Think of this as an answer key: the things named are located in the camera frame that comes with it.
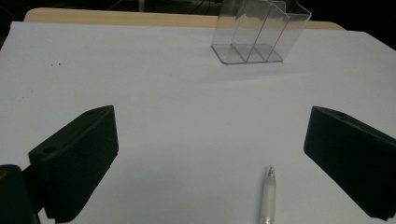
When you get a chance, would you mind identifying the white table sheet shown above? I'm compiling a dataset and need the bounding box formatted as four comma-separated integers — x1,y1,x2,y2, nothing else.
0,21,396,224

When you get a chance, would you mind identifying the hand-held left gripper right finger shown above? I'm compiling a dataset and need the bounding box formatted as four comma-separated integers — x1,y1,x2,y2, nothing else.
303,105,396,222

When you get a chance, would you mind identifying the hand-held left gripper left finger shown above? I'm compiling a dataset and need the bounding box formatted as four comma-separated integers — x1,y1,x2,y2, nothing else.
28,105,120,224

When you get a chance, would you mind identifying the white translucent pen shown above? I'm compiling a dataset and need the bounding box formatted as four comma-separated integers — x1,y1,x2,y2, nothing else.
259,165,277,224

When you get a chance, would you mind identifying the clear acrylic pen holder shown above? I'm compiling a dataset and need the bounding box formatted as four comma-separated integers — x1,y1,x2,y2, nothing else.
210,0,313,65

